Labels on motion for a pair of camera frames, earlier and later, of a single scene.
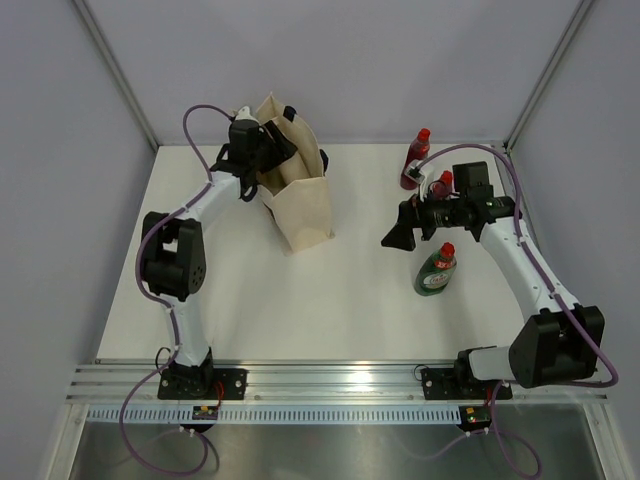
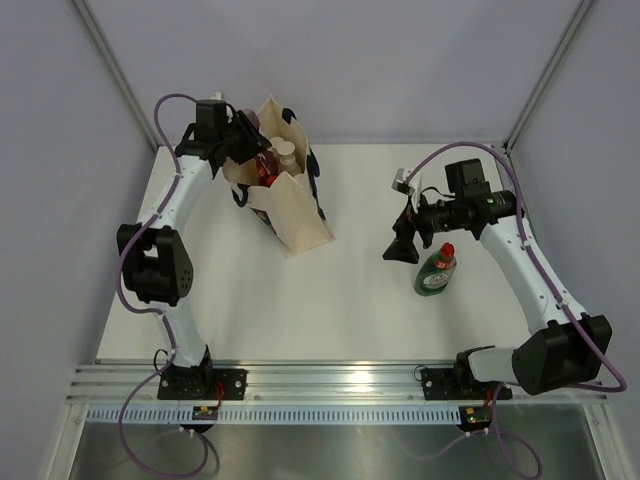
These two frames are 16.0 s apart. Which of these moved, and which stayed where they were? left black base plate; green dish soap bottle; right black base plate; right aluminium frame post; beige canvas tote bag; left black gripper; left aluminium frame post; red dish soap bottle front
Moved: left black gripper; beige canvas tote bag; red dish soap bottle front
Stayed: left aluminium frame post; left black base plate; green dish soap bottle; right black base plate; right aluminium frame post
